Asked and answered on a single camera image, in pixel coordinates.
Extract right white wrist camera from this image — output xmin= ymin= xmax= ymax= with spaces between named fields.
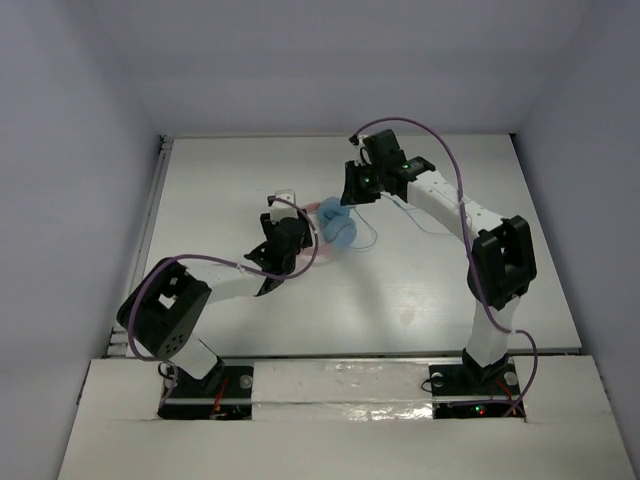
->
xmin=348 ymin=134 xmax=368 ymax=148

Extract white foam front panel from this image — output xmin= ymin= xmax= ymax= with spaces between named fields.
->
xmin=251 ymin=360 xmax=433 ymax=422

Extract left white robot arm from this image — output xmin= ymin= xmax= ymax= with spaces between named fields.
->
xmin=116 ymin=208 xmax=318 ymax=397

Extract purple cable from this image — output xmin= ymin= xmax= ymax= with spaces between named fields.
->
xmin=127 ymin=197 xmax=321 ymax=401
xmin=348 ymin=117 xmax=539 ymax=419

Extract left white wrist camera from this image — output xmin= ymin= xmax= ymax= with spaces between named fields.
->
xmin=267 ymin=189 xmax=298 ymax=224

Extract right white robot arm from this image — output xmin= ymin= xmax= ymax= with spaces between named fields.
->
xmin=340 ymin=129 xmax=537 ymax=393

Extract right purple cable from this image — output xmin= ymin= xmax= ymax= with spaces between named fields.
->
xmin=348 ymin=117 xmax=539 ymax=419

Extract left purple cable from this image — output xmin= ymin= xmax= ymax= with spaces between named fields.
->
xmin=127 ymin=197 xmax=321 ymax=401

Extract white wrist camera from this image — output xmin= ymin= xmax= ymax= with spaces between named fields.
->
xmin=348 ymin=134 xmax=368 ymax=148
xmin=267 ymin=189 xmax=298 ymax=224

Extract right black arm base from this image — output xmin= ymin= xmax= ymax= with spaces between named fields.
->
xmin=420 ymin=359 xmax=526 ymax=420

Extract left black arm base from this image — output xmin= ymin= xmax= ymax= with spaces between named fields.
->
xmin=157 ymin=360 xmax=254 ymax=421

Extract thin blue headphone cable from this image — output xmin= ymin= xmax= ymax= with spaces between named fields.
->
xmin=349 ymin=197 xmax=454 ymax=251

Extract pink blue cat-ear headphones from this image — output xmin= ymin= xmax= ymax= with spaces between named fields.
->
xmin=304 ymin=197 xmax=357 ymax=265

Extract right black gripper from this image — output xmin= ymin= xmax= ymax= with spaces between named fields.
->
xmin=341 ymin=161 xmax=385 ymax=207

